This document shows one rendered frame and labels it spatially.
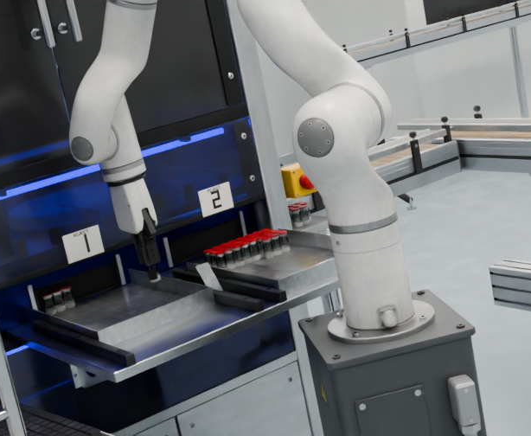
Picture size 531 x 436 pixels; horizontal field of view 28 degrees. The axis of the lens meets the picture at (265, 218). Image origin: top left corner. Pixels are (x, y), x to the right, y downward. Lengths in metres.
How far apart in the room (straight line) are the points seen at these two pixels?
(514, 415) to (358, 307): 1.74
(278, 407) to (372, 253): 0.88
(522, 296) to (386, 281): 1.33
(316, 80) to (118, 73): 0.37
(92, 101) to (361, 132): 0.51
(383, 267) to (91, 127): 0.58
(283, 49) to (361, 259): 0.37
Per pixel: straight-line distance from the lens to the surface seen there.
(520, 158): 2.97
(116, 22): 1.98
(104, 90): 1.97
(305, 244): 2.45
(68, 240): 2.28
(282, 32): 1.81
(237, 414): 2.57
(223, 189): 2.46
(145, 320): 2.09
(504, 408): 3.61
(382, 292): 1.85
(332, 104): 1.74
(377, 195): 1.81
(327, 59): 1.85
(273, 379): 2.61
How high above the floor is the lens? 1.50
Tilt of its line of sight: 13 degrees down
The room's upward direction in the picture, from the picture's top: 11 degrees counter-clockwise
